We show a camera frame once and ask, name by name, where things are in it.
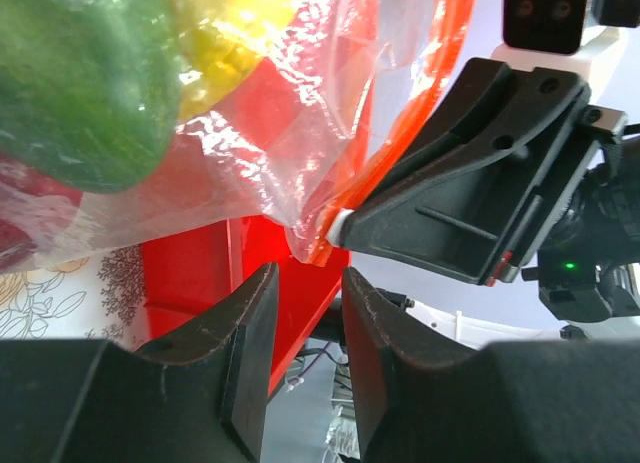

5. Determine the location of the clear zip top bag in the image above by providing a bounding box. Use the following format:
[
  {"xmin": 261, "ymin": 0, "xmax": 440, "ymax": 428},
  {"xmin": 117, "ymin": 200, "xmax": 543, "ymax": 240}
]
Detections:
[{"xmin": 1, "ymin": 0, "xmax": 475, "ymax": 273}]

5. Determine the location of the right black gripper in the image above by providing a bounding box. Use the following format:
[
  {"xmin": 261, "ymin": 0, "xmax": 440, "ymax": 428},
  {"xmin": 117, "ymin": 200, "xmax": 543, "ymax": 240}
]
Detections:
[{"xmin": 342, "ymin": 98, "xmax": 639, "ymax": 323}]

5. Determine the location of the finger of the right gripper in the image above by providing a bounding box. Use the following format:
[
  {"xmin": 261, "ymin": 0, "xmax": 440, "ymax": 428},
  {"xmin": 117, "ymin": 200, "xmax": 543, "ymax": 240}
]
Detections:
[{"xmin": 372, "ymin": 58, "xmax": 590, "ymax": 208}]

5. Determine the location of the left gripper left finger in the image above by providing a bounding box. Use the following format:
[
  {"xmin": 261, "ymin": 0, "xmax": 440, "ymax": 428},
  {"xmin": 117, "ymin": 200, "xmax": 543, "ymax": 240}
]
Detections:
[{"xmin": 1, "ymin": 263, "xmax": 279, "ymax": 462}]

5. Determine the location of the red apple toy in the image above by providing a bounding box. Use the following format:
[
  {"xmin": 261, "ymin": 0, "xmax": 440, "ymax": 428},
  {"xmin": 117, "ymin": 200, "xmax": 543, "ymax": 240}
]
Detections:
[{"xmin": 1, "ymin": 156, "xmax": 83, "ymax": 272}]

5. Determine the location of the green orange mango toy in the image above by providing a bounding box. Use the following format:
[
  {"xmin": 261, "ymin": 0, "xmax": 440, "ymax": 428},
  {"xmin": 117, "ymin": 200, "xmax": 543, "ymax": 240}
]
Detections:
[{"xmin": 1, "ymin": 0, "xmax": 181, "ymax": 193}]

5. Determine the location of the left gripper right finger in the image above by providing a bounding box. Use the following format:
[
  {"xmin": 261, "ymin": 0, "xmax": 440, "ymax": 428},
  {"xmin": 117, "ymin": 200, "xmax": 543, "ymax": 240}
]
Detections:
[{"xmin": 342, "ymin": 268, "xmax": 639, "ymax": 462}]

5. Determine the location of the red plastic tray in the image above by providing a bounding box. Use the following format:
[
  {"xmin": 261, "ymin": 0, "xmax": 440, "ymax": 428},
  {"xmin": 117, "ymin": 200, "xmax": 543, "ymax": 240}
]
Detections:
[{"xmin": 139, "ymin": 57, "xmax": 376, "ymax": 397}]

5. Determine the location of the yellow corn toy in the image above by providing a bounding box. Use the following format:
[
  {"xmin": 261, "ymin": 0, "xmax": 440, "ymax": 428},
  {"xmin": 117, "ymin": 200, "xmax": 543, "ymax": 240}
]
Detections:
[{"xmin": 169, "ymin": 0, "xmax": 301, "ymax": 122}]

